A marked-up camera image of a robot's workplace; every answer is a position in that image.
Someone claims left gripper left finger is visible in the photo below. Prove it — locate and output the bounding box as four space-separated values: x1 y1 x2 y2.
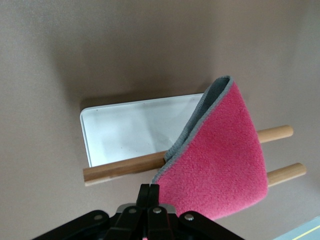
34 184 151 240

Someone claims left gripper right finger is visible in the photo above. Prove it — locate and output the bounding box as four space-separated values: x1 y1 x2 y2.
147 184 247 240

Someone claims pink cloth with grey edge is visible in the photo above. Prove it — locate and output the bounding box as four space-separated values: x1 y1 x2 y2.
151 74 270 221

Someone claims wooden rod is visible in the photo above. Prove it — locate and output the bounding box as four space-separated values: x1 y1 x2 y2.
266 162 308 188
82 124 294 188

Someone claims white rack tray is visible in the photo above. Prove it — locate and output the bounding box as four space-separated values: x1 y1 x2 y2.
79 92 205 168

